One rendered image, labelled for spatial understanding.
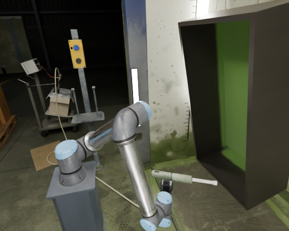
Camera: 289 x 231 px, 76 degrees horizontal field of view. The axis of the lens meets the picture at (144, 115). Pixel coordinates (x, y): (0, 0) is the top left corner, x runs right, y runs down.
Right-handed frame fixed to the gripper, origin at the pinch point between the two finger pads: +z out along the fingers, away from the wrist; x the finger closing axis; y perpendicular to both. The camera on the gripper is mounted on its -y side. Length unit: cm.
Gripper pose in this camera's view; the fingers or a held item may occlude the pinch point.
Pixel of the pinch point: (167, 178)
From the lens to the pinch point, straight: 152.3
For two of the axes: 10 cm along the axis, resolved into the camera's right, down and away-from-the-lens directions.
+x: 9.9, 0.6, -1.6
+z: 1.7, -4.1, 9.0
